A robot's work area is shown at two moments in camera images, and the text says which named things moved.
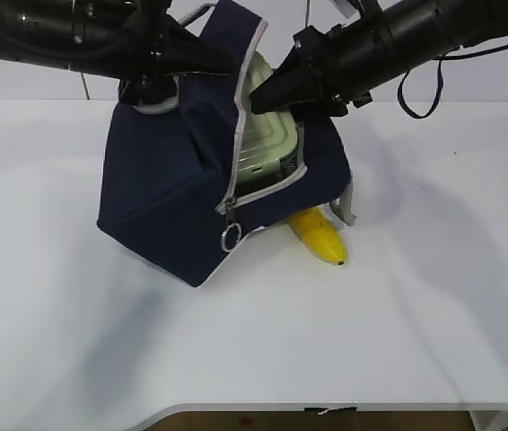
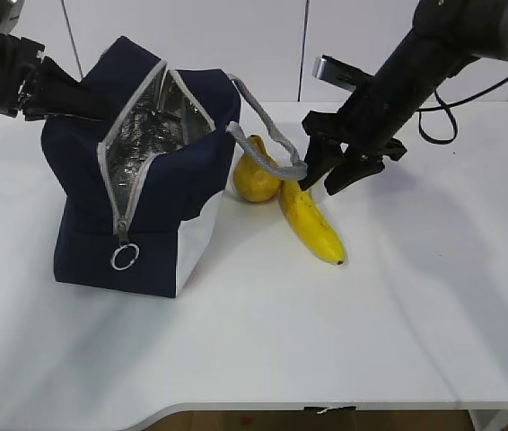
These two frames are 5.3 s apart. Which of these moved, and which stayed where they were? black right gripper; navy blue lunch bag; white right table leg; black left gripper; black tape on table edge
Moved: black right gripper; navy blue lunch bag; black left gripper
Stayed: white right table leg; black tape on table edge
